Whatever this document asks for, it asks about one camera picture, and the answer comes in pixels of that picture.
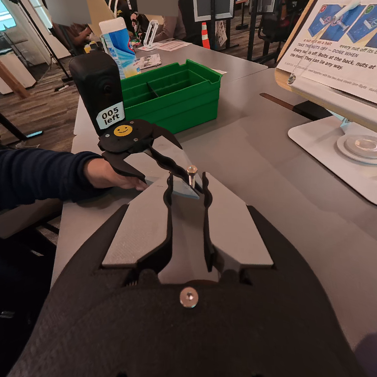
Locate blue white wipes canister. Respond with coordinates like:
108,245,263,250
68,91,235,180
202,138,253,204
99,17,136,80

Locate black office chair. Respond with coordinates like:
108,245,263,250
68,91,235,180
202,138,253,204
258,6,298,64

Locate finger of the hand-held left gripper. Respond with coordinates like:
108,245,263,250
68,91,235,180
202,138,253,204
125,150,201,200
148,136,204,193

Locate folded printed leaflet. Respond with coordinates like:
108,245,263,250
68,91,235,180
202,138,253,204
136,54,162,70

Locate white stand base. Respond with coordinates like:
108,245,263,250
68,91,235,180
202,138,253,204
288,116,377,205

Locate person's left forearm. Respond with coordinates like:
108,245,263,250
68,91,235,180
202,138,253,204
0,149,102,211

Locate hanging printed sheet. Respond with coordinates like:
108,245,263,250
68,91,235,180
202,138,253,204
216,21,228,46

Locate instruction sheet on stand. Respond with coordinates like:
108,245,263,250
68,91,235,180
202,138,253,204
275,0,377,133

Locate person's left hand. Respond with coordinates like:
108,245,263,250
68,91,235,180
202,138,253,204
84,157,149,191

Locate silver hex bolt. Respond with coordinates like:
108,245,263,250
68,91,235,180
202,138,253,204
186,165,198,189

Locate green plastic bin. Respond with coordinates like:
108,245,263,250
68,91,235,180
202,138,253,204
120,59,222,134

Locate wooden beam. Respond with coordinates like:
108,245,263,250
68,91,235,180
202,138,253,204
0,60,30,99

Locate white plastic rack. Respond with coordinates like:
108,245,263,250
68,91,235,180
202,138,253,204
143,20,159,49

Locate white papers with red print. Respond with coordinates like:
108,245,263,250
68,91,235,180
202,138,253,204
138,41,192,52

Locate grey framed display board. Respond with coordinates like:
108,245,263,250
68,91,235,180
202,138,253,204
193,0,235,22

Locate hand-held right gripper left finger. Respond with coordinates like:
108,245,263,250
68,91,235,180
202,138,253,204
102,172,174,274

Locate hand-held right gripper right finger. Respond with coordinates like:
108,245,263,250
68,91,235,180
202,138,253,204
203,172,275,273

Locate printed instruction sheet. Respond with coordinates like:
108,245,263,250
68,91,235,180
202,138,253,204
278,0,377,103

